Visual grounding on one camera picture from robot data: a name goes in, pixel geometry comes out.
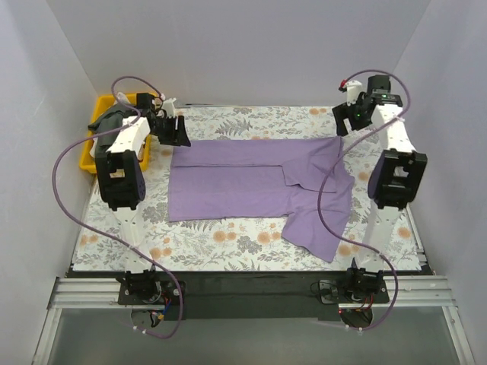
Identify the yellow plastic bin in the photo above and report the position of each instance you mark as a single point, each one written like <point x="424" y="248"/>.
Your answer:
<point x="86" y="161"/>

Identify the aluminium frame rail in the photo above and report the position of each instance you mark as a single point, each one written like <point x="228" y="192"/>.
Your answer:
<point x="73" y="293"/>

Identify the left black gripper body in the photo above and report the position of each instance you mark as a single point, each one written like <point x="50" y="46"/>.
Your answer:
<point x="167" y="128"/>

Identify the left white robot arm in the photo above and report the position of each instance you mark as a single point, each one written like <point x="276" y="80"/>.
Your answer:
<point x="122" y="131"/>

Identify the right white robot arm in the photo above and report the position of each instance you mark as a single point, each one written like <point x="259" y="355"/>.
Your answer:
<point x="396" y="177"/>

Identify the purple t-shirt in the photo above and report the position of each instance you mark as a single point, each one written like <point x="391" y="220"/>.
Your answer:
<point x="299" y="179"/>

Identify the dark grey t-shirt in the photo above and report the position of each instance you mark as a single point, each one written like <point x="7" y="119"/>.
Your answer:
<point x="109" y="120"/>

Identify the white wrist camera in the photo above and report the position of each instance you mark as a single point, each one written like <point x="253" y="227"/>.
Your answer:
<point x="352" y="89"/>
<point x="168" y="108"/>

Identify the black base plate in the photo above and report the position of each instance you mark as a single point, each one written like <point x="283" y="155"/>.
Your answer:
<point x="252" y="294"/>

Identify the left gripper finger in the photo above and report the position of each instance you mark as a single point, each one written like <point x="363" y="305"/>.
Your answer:
<point x="170" y="138"/>
<point x="182" y="137"/>

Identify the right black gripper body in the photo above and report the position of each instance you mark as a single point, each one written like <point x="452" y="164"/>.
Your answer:
<point x="351" y="115"/>

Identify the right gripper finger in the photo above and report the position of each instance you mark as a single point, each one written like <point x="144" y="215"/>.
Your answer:
<point x="342" y="112"/>
<point x="341" y="129"/>

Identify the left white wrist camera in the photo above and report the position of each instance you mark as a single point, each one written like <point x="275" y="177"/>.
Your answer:
<point x="168" y="108"/>

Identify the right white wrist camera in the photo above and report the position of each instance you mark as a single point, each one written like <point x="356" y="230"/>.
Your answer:
<point x="352" y="89"/>

